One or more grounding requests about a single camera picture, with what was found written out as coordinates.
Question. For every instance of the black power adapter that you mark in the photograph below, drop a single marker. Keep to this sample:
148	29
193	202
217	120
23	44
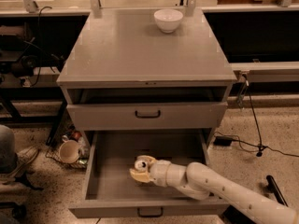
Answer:
223	141

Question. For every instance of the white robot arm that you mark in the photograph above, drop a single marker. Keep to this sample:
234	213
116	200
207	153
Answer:
196	180

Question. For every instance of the black office chair base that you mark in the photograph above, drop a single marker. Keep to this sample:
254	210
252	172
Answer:
18	211

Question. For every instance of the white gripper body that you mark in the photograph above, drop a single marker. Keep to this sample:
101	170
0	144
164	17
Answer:
159	171

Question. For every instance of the wire basket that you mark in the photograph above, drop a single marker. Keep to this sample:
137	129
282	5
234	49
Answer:
84	149

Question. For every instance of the white ceramic bowl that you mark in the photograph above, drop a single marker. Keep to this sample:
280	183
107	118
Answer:
168	20

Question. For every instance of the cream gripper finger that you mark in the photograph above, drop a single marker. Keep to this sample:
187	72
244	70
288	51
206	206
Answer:
150	159
143	177

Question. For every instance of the black bar lower right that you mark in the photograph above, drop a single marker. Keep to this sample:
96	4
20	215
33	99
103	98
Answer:
273	188

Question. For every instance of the blue jeans leg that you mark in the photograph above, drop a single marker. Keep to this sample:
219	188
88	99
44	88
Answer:
8	157

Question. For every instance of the white sneaker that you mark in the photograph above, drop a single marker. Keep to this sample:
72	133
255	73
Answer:
25	158

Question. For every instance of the grey top drawer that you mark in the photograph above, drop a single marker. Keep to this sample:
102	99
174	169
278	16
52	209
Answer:
146	109

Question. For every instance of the grey drawer cabinet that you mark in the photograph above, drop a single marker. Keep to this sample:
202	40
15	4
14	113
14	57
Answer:
124	48

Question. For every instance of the white cup in basket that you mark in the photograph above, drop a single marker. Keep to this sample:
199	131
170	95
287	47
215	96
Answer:
69	151

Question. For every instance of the orange soda can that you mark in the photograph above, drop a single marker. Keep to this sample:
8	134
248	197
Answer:
141	165

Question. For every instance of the black equipment left shelf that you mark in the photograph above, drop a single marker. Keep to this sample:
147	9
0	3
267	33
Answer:
19	55

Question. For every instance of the open grey middle drawer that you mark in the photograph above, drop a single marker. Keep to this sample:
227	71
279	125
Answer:
109	190

